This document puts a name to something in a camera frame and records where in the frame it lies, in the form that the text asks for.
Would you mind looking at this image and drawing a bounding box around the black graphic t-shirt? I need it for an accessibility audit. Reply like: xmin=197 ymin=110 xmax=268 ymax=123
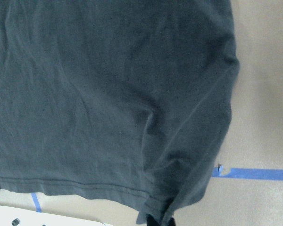
xmin=0 ymin=0 xmax=240 ymax=226

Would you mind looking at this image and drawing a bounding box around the white camera mast base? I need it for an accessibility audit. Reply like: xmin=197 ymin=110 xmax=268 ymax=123
xmin=0 ymin=206 xmax=108 ymax=226

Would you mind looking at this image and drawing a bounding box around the brown paper table cover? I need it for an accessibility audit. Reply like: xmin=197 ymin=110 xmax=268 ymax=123
xmin=0 ymin=0 xmax=283 ymax=226

